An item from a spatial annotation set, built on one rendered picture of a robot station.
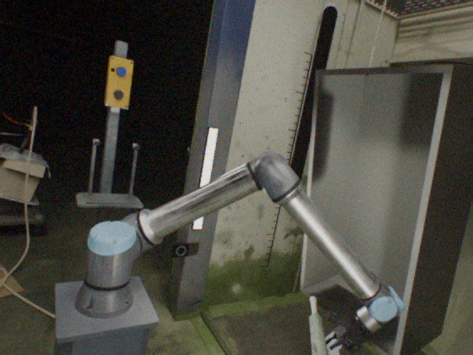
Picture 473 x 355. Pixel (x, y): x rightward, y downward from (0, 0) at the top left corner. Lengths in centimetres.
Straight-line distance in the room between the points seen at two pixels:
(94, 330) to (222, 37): 152
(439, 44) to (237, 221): 181
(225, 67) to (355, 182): 99
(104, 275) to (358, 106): 145
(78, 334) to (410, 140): 155
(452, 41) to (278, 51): 117
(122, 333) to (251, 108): 140
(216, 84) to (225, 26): 31
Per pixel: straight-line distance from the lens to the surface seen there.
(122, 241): 112
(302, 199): 104
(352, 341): 145
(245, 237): 223
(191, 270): 215
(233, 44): 197
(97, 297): 120
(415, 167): 174
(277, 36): 213
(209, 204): 118
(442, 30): 274
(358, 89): 185
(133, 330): 121
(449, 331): 252
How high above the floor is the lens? 134
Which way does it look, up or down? 10 degrees down
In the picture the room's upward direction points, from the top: 10 degrees clockwise
